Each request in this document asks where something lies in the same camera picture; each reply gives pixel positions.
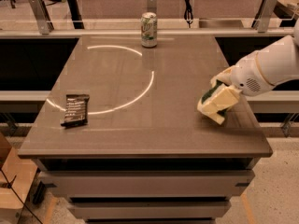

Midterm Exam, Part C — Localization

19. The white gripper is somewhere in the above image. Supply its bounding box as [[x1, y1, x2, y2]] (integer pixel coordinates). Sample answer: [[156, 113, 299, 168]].
[[207, 51, 274, 125]]

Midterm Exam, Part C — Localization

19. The wooden box at left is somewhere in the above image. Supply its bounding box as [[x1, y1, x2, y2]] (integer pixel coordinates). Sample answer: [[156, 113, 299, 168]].
[[0, 133, 36, 224]]

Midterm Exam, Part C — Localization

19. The left metal rail bracket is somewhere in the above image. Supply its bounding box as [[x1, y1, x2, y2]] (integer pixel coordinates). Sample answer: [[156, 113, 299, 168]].
[[28, 0, 50, 35]]

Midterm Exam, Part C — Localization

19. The thin black floor cable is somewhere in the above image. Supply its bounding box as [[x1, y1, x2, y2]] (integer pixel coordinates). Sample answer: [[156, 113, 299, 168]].
[[0, 168, 45, 224]]

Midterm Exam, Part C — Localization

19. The lower drawer front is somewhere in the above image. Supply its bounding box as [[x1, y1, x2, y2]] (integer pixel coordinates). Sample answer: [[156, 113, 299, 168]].
[[69, 202, 231, 220]]

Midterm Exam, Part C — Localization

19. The black snack bar wrapper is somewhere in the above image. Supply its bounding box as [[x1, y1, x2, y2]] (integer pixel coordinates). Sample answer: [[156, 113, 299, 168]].
[[62, 94, 90, 128]]

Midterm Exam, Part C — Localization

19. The drawer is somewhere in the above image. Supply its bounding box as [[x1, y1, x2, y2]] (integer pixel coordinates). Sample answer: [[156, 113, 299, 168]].
[[69, 202, 231, 220], [39, 170, 254, 198]]

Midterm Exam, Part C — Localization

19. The upper drawer front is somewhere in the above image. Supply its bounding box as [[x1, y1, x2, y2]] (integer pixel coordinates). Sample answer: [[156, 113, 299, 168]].
[[39, 170, 254, 198]]

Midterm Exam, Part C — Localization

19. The right metal rail bracket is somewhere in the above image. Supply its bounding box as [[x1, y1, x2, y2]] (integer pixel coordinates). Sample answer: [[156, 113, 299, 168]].
[[256, 0, 278, 33]]

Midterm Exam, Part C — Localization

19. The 7up soda can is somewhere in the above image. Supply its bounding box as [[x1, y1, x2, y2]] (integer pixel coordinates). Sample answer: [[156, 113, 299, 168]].
[[141, 12, 157, 48]]

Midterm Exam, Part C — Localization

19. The centre metal rail bracket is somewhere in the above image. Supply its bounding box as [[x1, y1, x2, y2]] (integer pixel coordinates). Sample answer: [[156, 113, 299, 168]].
[[147, 0, 157, 13]]

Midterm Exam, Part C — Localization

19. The black hanging cable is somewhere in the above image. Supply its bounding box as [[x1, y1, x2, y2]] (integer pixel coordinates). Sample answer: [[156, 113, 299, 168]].
[[182, 0, 194, 29]]

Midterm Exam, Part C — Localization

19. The grey drawer cabinet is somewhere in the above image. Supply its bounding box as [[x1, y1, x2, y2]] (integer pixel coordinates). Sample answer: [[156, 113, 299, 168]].
[[19, 35, 272, 224]]

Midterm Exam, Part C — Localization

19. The metal rail bracket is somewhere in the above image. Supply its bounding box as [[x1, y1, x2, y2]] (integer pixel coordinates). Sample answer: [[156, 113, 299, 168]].
[[256, 0, 278, 33], [28, 0, 50, 35], [147, 0, 157, 13]]

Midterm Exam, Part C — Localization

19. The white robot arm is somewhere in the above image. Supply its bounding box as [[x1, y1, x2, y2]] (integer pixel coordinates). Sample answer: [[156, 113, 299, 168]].
[[197, 22, 299, 125]]

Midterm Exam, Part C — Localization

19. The green and yellow sponge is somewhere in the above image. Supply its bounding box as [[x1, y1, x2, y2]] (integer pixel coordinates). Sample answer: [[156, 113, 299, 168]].
[[197, 79, 227, 117]]

